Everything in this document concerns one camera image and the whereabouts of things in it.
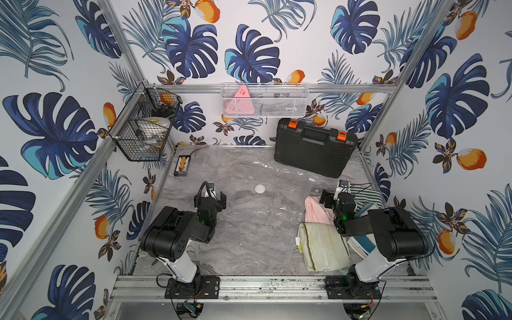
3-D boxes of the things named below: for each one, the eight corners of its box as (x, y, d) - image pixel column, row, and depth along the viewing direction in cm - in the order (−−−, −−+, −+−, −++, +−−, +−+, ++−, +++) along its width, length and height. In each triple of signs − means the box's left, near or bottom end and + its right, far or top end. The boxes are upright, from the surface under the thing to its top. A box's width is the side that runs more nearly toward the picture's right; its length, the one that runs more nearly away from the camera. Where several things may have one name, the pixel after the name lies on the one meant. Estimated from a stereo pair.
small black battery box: (174, 176, 110) (173, 173, 109) (180, 157, 119) (179, 154, 117) (187, 176, 110) (186, 173, 109) (192, 157, 119) (191, 155, 117)
